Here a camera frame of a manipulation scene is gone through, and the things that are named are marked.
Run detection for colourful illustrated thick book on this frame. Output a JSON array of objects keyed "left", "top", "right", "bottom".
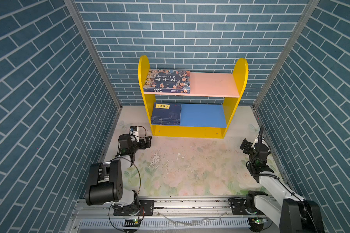
[{"left": 143, "top": 69, "right": 191, "bottom": 94}]

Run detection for blue book yellow label Yijing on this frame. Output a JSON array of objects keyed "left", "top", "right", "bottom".
[{"left": 152, "top": 122, "right": 180, "bottom": 126}]

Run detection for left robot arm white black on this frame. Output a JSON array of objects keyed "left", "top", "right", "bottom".
[{"left": 85, "top": 134, "right": 154, "bottom": 216}]

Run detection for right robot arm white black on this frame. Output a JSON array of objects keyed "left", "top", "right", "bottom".
[{"left": 240, "top": 127, "right": 325, "bottom": 233}]

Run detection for floral table mat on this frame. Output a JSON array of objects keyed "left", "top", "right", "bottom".
[{"left": 123, "top": 106, "right": 264, "bottom": 197}]

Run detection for yellow shelf with coloured boards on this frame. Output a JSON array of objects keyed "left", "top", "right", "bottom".
[{"left": 138, "top": 55, "right": 249, "bottom": 139}]

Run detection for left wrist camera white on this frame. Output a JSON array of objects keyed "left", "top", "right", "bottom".
[{"left": 129, "top": 126, "right": 141, "bottom": 142}]

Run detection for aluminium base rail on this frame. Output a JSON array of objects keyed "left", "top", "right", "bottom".
[{"left": 64, "top": 196, "right": 321, "bottom": 233}]

